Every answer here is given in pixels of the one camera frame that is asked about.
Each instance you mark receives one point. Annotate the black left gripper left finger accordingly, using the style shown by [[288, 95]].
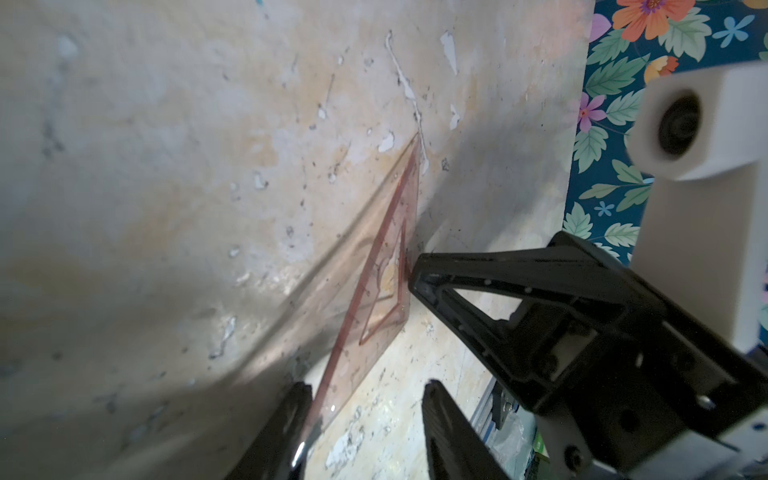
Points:
[[278, 452]]

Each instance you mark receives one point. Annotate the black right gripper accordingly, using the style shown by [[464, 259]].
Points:
[[665, 399]]

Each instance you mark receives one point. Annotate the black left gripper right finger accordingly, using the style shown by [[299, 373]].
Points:
[[454, 450]]

